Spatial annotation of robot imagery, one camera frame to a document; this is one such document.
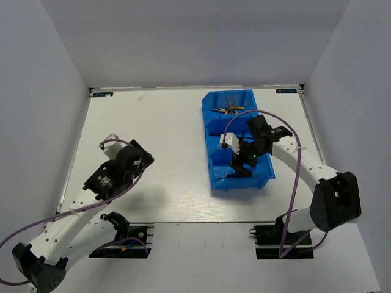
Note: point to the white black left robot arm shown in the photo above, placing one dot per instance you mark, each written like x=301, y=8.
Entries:
x=84, y=226

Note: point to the left table corner label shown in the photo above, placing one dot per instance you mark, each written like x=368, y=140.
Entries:
x=102, y=94

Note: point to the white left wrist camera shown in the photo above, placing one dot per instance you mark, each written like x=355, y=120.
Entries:
x=112, y=147

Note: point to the yellow black combination pliers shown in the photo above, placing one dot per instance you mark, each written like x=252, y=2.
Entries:
x=221, y=110

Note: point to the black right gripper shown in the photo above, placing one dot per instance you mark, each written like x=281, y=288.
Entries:
x=237, y=161

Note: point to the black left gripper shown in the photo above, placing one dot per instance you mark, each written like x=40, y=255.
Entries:
x=146, y=161

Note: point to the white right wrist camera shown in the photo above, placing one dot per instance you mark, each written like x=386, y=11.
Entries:
x=230, y=140

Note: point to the right table corner label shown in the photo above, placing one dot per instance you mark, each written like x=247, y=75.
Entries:
x=286, y=91

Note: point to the yellow needle-nose pliers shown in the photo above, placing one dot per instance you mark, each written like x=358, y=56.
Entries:
x=232, y=103

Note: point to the black green handled screwdriver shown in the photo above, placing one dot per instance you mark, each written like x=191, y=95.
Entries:
x=229, y=176

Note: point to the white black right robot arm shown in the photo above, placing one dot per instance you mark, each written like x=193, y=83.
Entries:
x=335, y=200

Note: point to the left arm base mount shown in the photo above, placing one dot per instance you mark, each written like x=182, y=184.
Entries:
x=135, y=244

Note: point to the table corner label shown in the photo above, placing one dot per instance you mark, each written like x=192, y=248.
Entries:
x=102, y=94
x=286, y=91

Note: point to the blue plastic three-compartment bin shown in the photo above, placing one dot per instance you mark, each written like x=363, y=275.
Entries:
x=218, y=158

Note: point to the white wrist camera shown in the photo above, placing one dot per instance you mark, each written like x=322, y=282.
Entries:
x=230, y=140
x=112, y=147

